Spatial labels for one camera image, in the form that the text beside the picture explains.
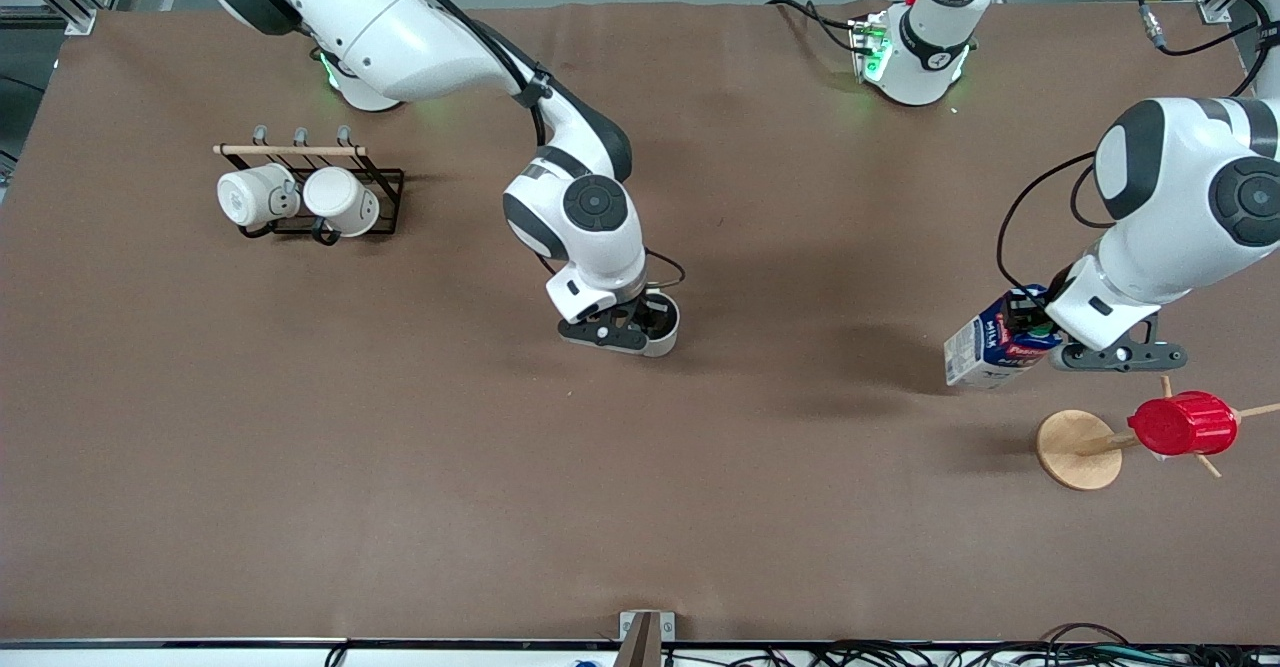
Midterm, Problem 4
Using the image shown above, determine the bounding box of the plain white mug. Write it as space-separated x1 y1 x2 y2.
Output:
303 167 381 239

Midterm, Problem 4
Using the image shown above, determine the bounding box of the brown table cover sheet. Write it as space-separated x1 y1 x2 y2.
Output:
0 1 1280 646

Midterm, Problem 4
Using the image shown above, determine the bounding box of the black cable bundle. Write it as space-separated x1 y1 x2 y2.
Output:
800 623 1280 667

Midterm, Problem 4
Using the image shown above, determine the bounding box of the metal bracket with brown bar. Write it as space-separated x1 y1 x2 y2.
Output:
614 610 677 667

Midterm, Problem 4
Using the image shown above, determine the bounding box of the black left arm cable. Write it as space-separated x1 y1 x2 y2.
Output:
996 0 1273 294

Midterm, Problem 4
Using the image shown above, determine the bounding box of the blue white milk carton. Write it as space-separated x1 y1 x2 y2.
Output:
944 292 1064 390

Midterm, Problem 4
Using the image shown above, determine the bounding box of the red ribbed plastic cup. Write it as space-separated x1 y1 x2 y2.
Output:
1127 391 1239 457

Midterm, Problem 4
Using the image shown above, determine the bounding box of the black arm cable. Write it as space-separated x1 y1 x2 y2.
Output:
996 0 1273 294
375 0 687 290

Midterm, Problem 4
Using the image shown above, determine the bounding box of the wooden mug tree stand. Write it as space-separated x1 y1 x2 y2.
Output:
1036 375 1280 492

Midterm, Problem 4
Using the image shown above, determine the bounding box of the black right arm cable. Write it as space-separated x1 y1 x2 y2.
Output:
375 0 687 290

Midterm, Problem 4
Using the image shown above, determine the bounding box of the black base cable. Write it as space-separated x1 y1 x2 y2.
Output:
766 0 863 54

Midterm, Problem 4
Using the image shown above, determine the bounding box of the grey ceramic mug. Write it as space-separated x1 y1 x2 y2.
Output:
600 289 682 359

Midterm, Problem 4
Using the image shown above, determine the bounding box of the white mug with face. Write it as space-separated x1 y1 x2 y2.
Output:
217 163 301 229

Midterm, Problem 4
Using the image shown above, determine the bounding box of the black wire mug rack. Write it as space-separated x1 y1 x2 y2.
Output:
213 124 406 246

